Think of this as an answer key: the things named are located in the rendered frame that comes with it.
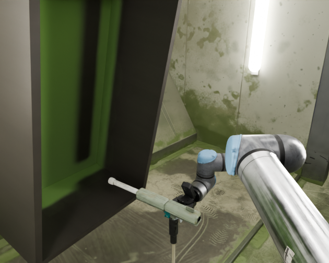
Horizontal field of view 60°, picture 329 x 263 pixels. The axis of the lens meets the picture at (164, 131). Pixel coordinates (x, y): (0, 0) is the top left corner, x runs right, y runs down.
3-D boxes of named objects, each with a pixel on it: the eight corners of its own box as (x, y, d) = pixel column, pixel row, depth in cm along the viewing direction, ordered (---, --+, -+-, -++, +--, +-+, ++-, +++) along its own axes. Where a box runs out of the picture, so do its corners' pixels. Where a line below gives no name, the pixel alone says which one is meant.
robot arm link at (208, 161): (219, 147, 142) (216, 168, 147) (196, 147, 141) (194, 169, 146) (223, 157, 133) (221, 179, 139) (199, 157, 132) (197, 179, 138)
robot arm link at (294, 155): (323, 130, 80) (240, 151, 147) (280, 131, 79) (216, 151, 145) (327, 172, 78) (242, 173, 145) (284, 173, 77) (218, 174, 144)
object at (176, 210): (200, 250, 123) (202, 208, 113) (194, 257, 119) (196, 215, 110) (116, 208, 148) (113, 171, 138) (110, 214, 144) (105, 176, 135)
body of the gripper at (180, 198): (188, 220, 127) (200, 205, 136) (189, 205, 123) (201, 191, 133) (173, 213, 131) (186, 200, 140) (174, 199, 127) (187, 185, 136)
